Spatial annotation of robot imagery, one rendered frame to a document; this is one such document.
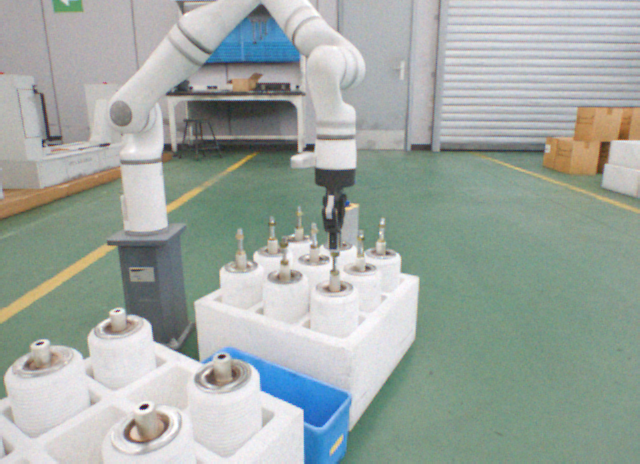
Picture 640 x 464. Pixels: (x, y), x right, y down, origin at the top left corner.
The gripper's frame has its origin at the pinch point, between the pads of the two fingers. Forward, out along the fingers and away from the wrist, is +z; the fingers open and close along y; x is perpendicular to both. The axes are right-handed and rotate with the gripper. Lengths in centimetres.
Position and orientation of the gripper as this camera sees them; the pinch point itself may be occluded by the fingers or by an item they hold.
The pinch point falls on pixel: (334, 240)
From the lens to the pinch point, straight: 81.5
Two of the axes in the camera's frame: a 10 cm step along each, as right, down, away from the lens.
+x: -9.8, -0.6, 1.9
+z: 0.0, 9.6, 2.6
